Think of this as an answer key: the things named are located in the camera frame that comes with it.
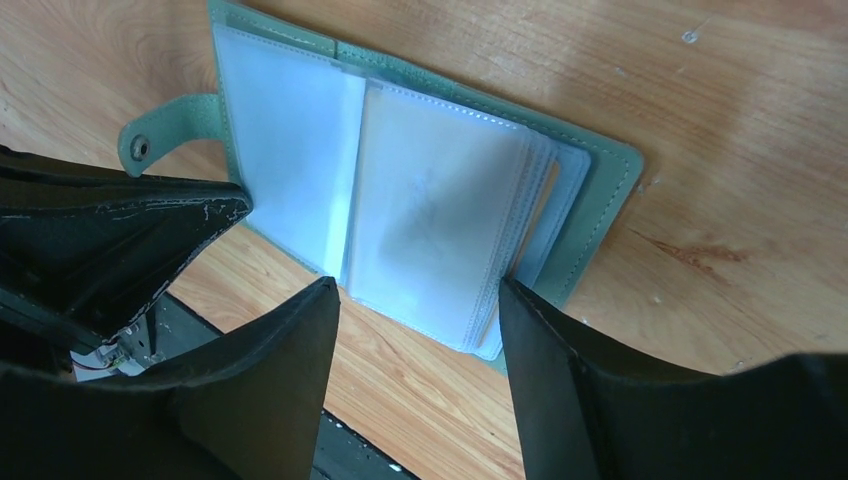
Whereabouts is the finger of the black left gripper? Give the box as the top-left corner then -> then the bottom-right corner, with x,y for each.
1,148 -> 252,353

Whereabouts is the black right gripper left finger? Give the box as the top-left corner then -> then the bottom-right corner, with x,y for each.
1,277 -> 340,479

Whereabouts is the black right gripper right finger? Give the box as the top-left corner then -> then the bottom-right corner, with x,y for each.
499,279 -> 847,479

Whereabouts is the teal card holder wallet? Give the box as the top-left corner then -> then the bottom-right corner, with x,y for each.
118,1 -> 644,369

